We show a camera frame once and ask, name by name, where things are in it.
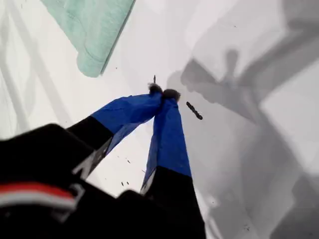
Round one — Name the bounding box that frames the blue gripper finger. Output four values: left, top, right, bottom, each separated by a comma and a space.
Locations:
66, 83, 164, 180
139, 89, 207, 239

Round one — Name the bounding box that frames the pale green T-shirt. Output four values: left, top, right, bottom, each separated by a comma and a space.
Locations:
39, 0, 137, 78

